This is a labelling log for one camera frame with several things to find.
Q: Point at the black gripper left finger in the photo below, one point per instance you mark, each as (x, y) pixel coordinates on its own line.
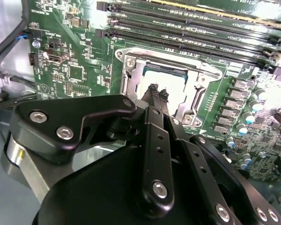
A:
(49, 126)

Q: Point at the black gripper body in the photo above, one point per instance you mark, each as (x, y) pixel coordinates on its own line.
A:
(96, 199)

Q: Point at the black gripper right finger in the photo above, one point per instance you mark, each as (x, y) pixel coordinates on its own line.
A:
(201, 159)

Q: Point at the silver CPU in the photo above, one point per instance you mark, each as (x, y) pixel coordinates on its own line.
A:
(175, 82)

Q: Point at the metal socket cover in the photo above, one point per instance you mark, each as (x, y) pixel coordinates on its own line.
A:
(135, 75)

